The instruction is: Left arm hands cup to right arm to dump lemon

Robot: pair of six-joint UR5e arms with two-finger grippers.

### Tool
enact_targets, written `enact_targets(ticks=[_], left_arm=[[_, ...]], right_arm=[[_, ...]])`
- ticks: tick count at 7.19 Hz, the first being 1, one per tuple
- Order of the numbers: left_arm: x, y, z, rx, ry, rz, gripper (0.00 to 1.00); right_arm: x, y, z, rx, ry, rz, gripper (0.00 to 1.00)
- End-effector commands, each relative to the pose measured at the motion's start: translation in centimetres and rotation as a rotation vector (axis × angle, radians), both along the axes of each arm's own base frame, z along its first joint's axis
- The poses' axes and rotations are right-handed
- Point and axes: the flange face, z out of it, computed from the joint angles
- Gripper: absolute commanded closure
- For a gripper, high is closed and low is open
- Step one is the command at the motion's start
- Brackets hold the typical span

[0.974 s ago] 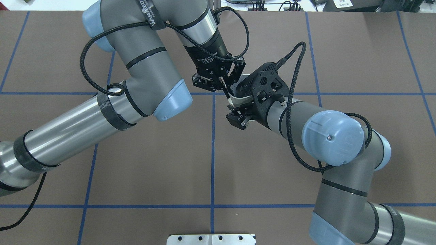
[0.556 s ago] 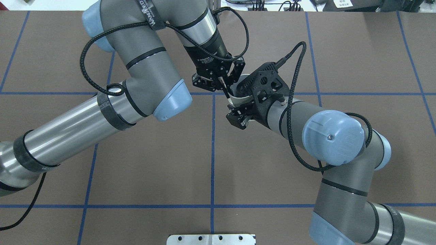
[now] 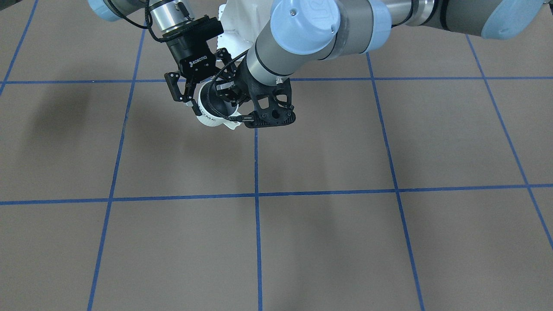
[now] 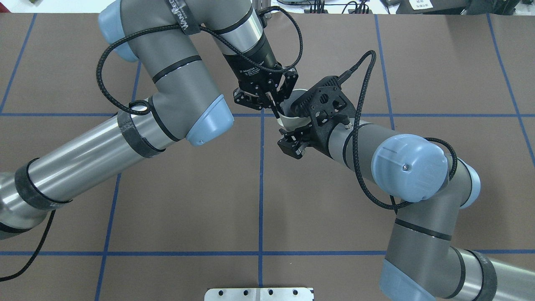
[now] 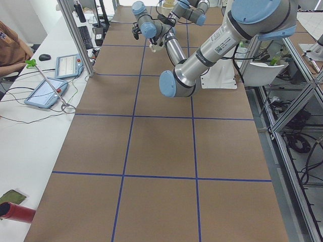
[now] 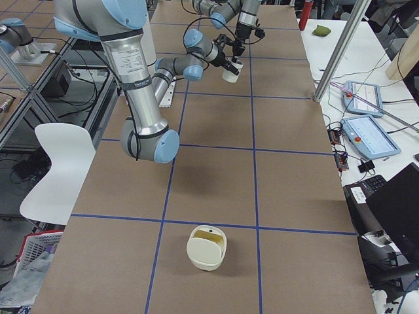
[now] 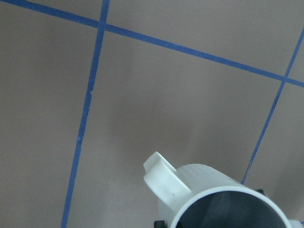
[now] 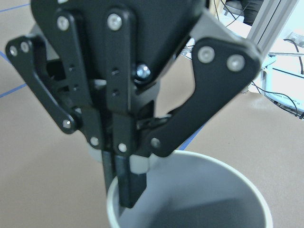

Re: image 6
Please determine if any black box under frame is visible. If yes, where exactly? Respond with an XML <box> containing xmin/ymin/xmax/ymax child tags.
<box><xmin>41</xmin><ymin>62</ymin><xmax>71</xmax><ymax>97</ymax></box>

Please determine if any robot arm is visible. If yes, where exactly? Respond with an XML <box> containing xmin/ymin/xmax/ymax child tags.
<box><xmin>191</xmin><ymin>0</ymin><xmax>265</xmax><ymax>61</ymax></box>
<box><xmin>54</xmin><ymin>1</ymin><xmax>239</xmax><ymax>164</ymax></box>

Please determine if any lower teach pendant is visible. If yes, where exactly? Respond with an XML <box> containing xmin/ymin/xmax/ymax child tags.
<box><xmin>340</xmin><ymin>114</ymin><xmax>401</xmax><ymax>160</ymax></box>

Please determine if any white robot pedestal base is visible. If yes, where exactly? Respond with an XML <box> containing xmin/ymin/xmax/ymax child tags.
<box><xmin>143</xmin><ymin>0</ymin><xmax>177</xmax><ymax>109</ymax></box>

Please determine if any brown paper table cover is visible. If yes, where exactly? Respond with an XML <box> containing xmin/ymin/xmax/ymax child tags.
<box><xmin>33</xmin><ymin>6</ymin><xmax>375</xmax><ymax>313</ymax></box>

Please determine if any upper teach pendant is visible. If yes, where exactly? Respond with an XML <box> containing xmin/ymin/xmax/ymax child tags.
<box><xmin>342</xmin><ymin>80</ymin><xmax>384</xmax><ymax>118</ymax></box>

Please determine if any teach pendant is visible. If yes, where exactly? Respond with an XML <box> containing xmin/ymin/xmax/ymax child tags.
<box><xmin>342</xmin><ymin>80</ymin><xmax>384</xmax><ymax>118</ymax></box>
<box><xmin>340</xmin><ymin>114</ymin><xmax>401</xmax><ymax>160</ymax></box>

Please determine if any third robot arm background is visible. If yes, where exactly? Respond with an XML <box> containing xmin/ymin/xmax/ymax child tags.
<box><xmin>1</xmin><ymin>18</ymin><xmax>33</xmax><ymax>54</ymax></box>

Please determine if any red bottle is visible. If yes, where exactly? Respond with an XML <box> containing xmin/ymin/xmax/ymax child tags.
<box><xmin>299</xmin><ymin>0</ymin><xmax>314</xmax><ymax>31</ymax></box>

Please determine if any green bean bag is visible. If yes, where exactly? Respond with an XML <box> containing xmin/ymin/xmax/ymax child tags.
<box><xmin>312</xmin><ymin>25</ymin><xmax>331</xmax><ymax>37</ymax></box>

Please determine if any white laundry basket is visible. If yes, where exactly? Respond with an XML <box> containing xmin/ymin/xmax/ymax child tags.
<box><xmin>13</xmin><ymin>230</ymin><xmax>64</xmax><ymax>277</ymax></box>

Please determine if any cream plastic basket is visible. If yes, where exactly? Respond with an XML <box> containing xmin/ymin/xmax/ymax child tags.
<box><xmin>186</xmin><ymin>225</ymin><xmax>227</xmax><ymax>271</ymax></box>

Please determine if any black laptop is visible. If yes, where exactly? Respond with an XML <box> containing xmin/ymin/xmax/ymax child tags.
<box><xmin>344</xmin><ymin>163</ymin><xmax>418</xmax><ymax>262</ymax></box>

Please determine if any white mug with handle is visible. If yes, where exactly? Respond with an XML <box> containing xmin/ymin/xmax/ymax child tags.
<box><xmin>222</xmin><ymin>60</ymin><xmax>244</xmax><ymax>83</ymax></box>

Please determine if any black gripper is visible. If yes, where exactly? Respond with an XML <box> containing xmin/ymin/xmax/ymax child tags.
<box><xmin>235</xmin><ymin>22</ymin><xmax>255</xmax><ymax>51</ymax></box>
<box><xmin>211</xmin><ymin>42</ymin><xmax>244</xmax><ymax>75</ymax></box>

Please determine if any white plastic chair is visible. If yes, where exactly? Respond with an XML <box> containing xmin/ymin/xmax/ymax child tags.
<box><xmin>20</xmin><ymin>123</ymin><xmax>96</xmax><ymax>225</ymax></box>

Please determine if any aluminium frame post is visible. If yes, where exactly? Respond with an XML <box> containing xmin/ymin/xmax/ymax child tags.
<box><xmin>313</xmin><ymin>0</ymin><xmax>371</xmax><ymax>103</ymax></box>

